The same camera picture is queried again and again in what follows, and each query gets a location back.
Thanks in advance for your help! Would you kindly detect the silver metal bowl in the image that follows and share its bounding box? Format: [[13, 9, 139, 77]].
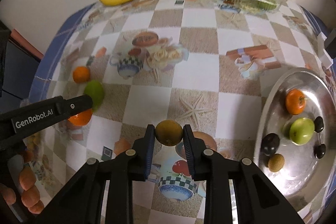
[[253, 68, 335, 211]]

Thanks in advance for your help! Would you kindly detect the small orange mandarin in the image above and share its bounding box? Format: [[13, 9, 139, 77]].
[[72, 66, 91, 84]]

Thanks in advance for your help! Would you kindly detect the black charger on white dock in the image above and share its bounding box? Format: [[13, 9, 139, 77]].
[[317, 28, 335, 69]]

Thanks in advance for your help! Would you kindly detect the yellow longan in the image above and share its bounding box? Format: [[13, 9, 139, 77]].
[[155, 120, 183, 147]]

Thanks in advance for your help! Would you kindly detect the dark cherry with stem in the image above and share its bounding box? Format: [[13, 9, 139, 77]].
[[314, 132, 326, 159]]

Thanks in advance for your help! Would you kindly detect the brown longan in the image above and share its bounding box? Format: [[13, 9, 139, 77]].
[[268, 153, 285, 172]]

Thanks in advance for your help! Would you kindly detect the checkered patterned tablecloth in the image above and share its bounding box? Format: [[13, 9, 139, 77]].
[[29, 0, 335, 204]]

